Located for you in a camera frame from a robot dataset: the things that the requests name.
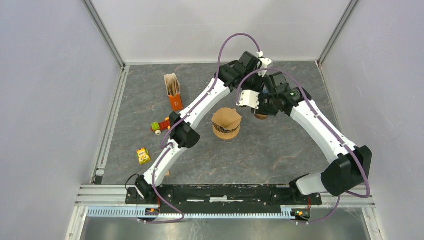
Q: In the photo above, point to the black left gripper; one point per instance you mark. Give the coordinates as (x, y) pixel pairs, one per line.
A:
(260, 82)

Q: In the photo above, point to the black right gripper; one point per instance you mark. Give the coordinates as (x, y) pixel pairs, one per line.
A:
(261, 111)

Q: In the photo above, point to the wooden dripper ring holder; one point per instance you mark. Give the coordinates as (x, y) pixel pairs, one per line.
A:
(261, 116)

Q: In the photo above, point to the brown paper coffee filter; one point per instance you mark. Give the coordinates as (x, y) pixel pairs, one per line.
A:
(227, 119)

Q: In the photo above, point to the blue plastic dripper cone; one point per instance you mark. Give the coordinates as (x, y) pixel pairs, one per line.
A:
(265, 90)

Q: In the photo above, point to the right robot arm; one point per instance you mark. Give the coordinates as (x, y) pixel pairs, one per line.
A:
(349, 164)

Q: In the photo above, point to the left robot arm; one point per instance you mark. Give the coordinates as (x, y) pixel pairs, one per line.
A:
(244, 75)

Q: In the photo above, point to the glass dripper with wooden collar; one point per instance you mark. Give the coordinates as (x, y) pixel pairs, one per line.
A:
(225, 135)

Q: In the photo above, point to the orange coffee filter box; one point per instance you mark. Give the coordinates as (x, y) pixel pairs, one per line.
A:
(176, 102)

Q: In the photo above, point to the brown filters in box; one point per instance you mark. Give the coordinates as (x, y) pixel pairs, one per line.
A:
(172, 85)

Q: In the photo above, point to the red toy brick car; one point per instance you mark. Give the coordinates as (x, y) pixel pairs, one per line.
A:
(159, 127)

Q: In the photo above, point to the yellow green toy block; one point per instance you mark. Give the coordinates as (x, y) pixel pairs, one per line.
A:
(143, 156)

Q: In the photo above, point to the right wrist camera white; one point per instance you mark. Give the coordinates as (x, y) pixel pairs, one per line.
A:
(249, 98)

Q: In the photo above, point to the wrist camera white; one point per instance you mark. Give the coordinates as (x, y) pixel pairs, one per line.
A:
(264, 62)
(249, 98)

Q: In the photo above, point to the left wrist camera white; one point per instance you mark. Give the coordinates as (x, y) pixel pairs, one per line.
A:
(264, 62)

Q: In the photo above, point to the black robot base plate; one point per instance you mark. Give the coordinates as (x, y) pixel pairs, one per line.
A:
(224, 199)

